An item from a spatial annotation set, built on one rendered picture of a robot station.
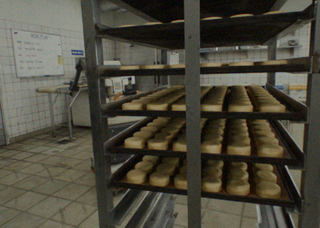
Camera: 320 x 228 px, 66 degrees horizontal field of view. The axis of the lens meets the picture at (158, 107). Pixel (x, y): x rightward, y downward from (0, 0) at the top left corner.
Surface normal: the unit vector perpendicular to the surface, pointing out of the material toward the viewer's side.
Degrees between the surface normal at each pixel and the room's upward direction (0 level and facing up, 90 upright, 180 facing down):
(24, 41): 90
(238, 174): 0
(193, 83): 90
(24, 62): 90
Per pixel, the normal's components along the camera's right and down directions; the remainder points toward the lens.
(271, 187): -0.04, -0.99
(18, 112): 0.92, 0.04
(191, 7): -0.29, 0.17
